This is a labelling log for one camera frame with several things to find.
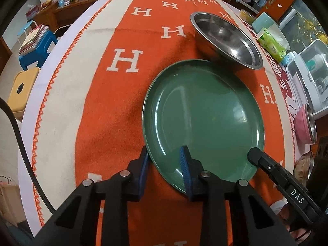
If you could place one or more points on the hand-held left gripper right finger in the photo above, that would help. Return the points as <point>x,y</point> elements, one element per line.
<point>184,171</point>

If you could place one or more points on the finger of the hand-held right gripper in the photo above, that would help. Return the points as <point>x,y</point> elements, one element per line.
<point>258,156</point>

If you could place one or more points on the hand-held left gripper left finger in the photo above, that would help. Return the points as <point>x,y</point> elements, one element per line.
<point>144,169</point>

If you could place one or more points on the green plate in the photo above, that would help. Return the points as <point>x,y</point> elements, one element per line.
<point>205,117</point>

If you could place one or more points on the person's right hand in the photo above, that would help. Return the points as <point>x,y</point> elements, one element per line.
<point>299,235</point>

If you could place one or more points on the orange letter-print blanket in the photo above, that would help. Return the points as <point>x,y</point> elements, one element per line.
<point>102,94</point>

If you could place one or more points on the blue wipes packet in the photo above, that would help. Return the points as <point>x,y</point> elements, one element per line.
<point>288,59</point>

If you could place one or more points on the white bottle sterilizer appliance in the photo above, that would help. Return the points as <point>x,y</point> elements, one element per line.
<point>307,66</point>

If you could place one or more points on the green tissue packet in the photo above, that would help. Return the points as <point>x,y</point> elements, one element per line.
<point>273,46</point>

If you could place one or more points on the flat-bottomed steel bowl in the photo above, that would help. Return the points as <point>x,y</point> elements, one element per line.
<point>225,38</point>

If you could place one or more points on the teal canister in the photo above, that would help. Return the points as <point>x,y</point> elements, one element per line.
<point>264,21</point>

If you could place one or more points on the beige box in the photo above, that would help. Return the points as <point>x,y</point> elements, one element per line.
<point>11,202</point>

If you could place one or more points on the small yellow jar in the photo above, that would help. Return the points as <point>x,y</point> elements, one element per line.
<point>247,15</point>

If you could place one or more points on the yellow plastic stool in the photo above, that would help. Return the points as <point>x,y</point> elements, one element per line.
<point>23,89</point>

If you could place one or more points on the blue plastic stool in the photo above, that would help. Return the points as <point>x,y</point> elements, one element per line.
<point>38,52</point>

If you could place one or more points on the stack of books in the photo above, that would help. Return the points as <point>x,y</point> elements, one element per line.
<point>33,37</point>

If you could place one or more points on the wooden tv cabinet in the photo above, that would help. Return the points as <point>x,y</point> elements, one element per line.
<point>66,11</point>

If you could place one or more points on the pink toy box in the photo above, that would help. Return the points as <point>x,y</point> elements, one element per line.
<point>33,11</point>

